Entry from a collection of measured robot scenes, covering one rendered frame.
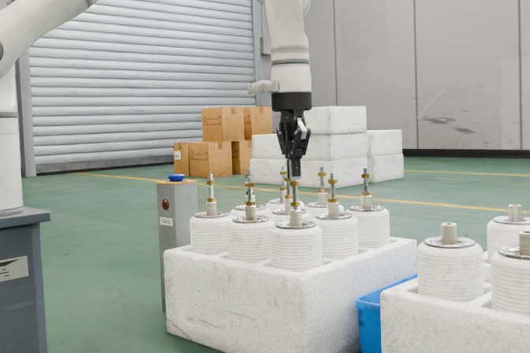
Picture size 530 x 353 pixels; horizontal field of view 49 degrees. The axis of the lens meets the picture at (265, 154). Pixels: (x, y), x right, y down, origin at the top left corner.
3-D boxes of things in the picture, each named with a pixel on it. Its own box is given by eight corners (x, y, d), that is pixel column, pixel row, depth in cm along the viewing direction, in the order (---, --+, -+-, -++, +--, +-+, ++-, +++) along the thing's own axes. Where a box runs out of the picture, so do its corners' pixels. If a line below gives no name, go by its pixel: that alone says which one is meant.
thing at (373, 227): (357, 300, 122) (355, 213, 121) (339, 287, 131) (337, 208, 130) (399, 295, 125) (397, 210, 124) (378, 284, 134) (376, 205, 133)
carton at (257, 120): (272, 139, 546) (271, 106, 544) (252, 139, 530) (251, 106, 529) (252, 139, 569) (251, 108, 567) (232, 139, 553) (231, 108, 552)
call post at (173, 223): (179, 317, 137) (173, 184, 136) (161, 310, 142) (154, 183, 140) (203, 309, 142) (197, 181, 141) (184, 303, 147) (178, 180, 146)
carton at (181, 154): (200, 172, 561) (199, 141, 560) (215, 173, 543) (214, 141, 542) (173, 175, 542) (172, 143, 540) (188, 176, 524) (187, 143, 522)
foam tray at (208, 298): (306, 382, 100) (302, 278, 99) (166, 332, 127) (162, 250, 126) (419, 321, 129) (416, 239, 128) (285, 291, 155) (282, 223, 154)
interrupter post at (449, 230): (452, 247, 88) (452, 225, 88) (438, 245, 90) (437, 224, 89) (460, 244, 90) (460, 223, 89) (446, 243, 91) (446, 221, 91)
